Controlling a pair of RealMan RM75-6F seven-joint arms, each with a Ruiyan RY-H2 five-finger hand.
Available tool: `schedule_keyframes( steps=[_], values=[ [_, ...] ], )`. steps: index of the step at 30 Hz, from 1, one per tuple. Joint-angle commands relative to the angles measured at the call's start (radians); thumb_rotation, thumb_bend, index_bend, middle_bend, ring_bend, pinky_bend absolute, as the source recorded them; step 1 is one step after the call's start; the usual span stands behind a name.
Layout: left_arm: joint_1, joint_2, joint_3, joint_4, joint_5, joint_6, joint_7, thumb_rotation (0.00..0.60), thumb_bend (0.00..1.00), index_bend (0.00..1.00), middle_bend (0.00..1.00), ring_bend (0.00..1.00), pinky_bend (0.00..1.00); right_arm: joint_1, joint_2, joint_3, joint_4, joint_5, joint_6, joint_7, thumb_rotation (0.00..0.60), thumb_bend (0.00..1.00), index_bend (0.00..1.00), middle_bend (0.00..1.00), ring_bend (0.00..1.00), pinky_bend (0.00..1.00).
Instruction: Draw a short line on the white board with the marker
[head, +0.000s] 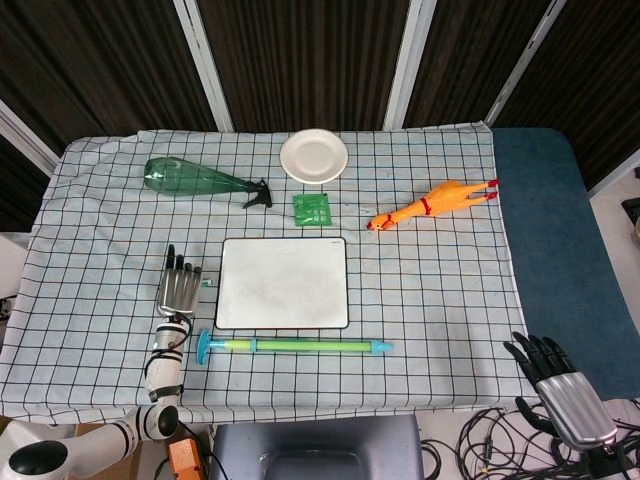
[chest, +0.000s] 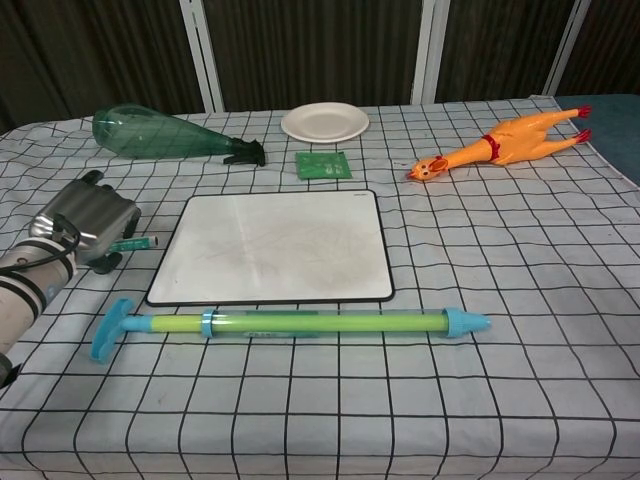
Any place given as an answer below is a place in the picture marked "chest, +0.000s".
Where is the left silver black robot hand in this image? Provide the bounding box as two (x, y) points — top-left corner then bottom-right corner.
(28, 170), (143, 276)

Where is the green marker pen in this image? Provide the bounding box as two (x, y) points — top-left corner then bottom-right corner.
(110, 236), (159, 253)

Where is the green plastic spray bottle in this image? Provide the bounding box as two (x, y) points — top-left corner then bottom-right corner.
(91, 103), (268, 168)

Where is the green blue water pump toy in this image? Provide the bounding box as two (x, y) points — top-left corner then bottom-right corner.
(90, 298), (493, 364)

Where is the green foil sachet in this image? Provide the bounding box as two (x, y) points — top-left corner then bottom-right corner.
(294, 150), (353, 181)

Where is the white round plate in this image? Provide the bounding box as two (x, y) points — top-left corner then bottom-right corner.
(280, 102), (371, 144)

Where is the dark corrugated curtain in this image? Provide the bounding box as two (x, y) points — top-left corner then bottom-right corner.
(0, 0), (640, 135)

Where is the white black checkered tablecloth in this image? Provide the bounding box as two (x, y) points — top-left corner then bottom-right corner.
(0, 94), (640, 480)

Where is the yellow rubber chicken toy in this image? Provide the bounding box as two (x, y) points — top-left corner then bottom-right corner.
(407, 104), (594, 184)

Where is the white whiteboard black frame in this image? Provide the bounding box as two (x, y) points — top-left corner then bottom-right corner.
(145, 189), (396, 308)

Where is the white metal frame post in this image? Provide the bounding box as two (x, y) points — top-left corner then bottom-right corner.
(410, 0), (453, 105)
(178, 0), (226, 113)
(541, 0), (593, 97)

